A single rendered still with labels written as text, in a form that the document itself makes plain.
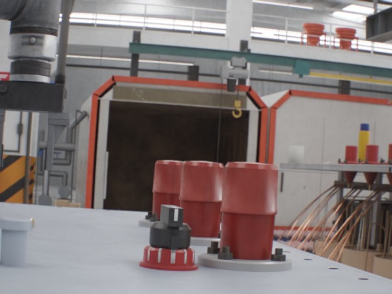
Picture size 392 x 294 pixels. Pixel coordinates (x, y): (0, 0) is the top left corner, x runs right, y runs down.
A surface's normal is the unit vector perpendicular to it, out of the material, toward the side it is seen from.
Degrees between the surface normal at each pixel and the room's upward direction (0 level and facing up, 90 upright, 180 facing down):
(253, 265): 90
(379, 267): 90
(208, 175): 89
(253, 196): 89
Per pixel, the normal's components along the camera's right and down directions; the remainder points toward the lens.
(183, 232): 0.59, 0.02
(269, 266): 0.40, 0.00
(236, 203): -0.53, -0.07
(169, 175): -0.07, -0.04
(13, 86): 0.17, -0.01
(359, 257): -0.75, -0.06
